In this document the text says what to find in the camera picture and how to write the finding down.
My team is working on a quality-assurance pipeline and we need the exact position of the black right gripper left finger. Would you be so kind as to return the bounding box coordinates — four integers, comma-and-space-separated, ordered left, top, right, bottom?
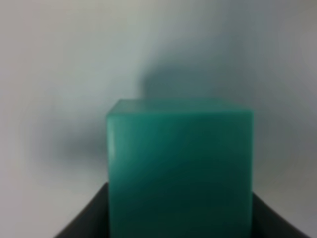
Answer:
56, 183, 110, 238

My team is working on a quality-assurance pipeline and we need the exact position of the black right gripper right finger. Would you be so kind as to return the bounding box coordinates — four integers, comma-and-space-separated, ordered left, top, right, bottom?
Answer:
251, 193, 309, 238

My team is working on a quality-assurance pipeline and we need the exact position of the teal cube block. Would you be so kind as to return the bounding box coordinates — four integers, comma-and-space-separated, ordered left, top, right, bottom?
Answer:
106, 99, 253, 238

